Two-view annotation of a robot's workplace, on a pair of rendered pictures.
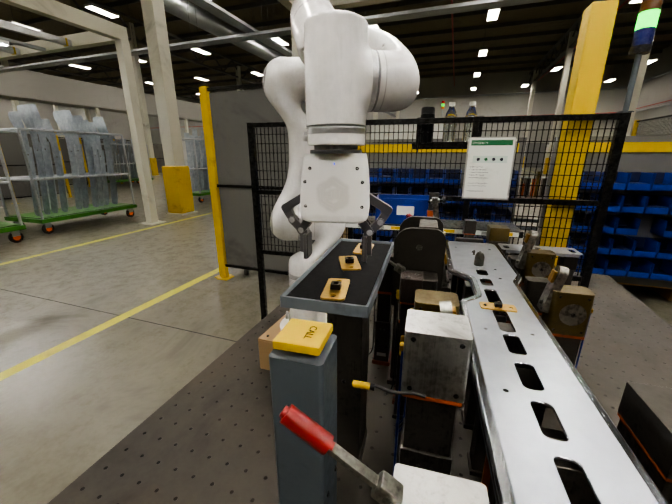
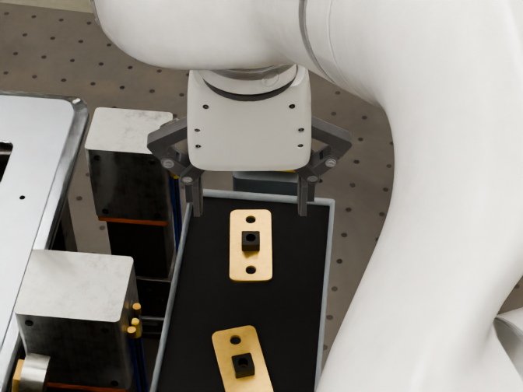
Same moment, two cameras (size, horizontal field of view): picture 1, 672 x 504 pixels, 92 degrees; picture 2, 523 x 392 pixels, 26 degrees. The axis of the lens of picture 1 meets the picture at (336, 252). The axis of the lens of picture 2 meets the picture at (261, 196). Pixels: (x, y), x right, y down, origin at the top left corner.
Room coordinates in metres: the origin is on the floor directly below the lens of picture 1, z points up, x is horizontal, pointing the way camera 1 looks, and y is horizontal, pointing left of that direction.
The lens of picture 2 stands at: (1.15, -0.10, 1.96)
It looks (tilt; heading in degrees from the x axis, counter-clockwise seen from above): 48 degrees down; 171
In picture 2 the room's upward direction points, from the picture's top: straight up
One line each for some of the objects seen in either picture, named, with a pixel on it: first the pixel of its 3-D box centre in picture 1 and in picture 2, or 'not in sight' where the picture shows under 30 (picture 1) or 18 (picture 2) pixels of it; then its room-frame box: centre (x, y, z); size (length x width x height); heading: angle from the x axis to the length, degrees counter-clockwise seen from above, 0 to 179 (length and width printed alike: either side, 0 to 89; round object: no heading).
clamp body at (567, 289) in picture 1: (563, 349); not in sight; (0.75, -0.61, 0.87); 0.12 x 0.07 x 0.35; 75
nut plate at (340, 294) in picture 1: (336, 286); (250, 242); (0.49, 0.00, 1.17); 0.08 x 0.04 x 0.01; 171
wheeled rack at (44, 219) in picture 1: (70, 179); not in sight; (6.55, 5.28, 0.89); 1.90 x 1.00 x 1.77; 162
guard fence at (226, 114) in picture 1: (265, 192); not in sight; (3.27, 0.71, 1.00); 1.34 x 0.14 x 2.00; 70
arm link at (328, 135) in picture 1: (334, 138); (251, 48); (0.49, 0.00, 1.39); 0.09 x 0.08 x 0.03; 81
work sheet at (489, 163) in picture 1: (488, 168); not in sight; (1.70, -0.78, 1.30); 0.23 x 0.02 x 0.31; 75
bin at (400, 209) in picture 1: (405, 209); not in sight; (1.69, -0.37, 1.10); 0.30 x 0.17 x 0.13; 78
